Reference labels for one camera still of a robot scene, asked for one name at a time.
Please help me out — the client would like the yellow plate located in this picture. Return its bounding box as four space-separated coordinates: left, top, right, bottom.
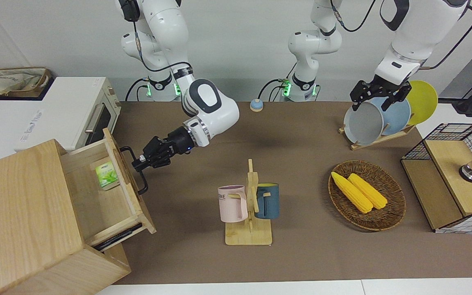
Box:
406 80 438 126

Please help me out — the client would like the pink mug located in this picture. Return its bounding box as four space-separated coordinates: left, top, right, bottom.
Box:
218 185 248 223

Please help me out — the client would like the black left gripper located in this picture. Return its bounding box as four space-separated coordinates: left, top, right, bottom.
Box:
350 80 411 112

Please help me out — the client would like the white toaster oven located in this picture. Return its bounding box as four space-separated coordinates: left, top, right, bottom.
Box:
14 77 123 151

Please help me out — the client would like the silver oven door handle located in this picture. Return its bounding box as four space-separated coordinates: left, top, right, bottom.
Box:
84 102 105 134

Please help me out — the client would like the light blue plate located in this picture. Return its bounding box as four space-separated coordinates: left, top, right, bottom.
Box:
369 97 411 136

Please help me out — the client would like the wooden mug rack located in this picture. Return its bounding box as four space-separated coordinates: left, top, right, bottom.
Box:
225 159 273 246

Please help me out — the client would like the wooden plate rack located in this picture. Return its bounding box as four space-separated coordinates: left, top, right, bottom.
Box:
338 124 417 151

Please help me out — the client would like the black base cable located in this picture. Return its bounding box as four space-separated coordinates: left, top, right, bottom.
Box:
258 77 290 102
125 78 150 102

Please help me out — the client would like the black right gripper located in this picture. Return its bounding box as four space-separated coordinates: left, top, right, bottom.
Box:
132 133 185 172

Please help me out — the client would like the beige cloth bag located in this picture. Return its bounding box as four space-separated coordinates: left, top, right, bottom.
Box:
0 68 52 98

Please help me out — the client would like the wire grid wooden shelf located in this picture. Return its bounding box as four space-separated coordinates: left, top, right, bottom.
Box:
401 122 472 234

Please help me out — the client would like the brown wicker basket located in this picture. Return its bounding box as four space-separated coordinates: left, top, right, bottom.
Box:
328 160 407 232

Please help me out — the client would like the black left shoulder cable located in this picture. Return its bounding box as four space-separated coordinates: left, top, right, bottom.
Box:
329 0 379 32

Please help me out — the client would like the black drawer handle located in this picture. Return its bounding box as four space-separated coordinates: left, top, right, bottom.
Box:
119 146 149 195

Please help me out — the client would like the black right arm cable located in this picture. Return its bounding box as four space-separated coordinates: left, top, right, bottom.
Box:
133 16 195 73

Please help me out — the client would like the wooden drawer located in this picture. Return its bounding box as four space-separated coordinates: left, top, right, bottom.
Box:
61 128 157 251

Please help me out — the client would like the light wooden cabinet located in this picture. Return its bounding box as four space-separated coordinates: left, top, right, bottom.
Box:
0 138 131 295

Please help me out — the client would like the dark blue mug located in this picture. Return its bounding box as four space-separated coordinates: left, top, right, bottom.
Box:
255 183 280 220

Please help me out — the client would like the grey plate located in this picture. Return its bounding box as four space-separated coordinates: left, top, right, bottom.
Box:
343 101 385 146

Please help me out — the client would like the black right base cable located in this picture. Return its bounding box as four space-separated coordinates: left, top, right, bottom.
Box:
125 78 150 102

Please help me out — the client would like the green tea packet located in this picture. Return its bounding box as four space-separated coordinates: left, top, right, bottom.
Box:
95 161 120 192

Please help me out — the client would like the brown table mat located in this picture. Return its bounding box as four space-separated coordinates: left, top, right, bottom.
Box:
113 101 472 285

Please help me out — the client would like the yellow corn cob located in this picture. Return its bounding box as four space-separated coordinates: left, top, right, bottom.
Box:
347 173 388 210
331 172 374 214

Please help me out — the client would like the black left base cable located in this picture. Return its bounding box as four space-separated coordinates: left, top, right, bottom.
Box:
258 77 290 102

